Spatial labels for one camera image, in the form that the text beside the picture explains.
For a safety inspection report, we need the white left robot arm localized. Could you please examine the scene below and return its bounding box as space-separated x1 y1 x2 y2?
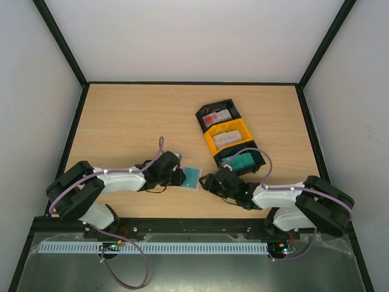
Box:
46 151 186 230

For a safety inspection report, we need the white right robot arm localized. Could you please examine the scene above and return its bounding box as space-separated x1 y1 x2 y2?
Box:
199 168 354 238

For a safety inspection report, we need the teal card stack in bin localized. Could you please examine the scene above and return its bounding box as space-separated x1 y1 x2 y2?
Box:
221 153 255 172

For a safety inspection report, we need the black bin with teal cards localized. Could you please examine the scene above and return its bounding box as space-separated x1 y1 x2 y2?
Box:
213 140 266 175

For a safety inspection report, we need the pink patterned white card stack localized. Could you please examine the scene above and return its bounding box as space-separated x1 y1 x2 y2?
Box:
212 130 243 150

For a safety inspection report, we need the red patterned white card stack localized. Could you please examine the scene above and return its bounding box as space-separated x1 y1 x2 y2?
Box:
203 109 232 127

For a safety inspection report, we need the black bin with red cards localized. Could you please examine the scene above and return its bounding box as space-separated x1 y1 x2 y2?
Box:
195 99 241 133

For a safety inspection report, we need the yellow middle bin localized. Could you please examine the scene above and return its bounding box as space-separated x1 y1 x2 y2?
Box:
204 118 253 156

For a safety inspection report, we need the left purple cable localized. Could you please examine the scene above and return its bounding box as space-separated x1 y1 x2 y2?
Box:
48 136 167 288

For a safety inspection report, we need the purple cable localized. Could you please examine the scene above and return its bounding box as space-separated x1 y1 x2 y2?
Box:
48 136 167 288
221 147 356 262

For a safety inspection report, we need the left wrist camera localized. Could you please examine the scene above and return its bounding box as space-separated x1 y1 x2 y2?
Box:
174 153 182 162

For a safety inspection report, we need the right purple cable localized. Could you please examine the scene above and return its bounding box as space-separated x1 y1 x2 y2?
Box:
221 147 356 262

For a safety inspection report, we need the white slotted cable duct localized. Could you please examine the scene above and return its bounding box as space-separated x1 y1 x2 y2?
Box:
37 242 268 255

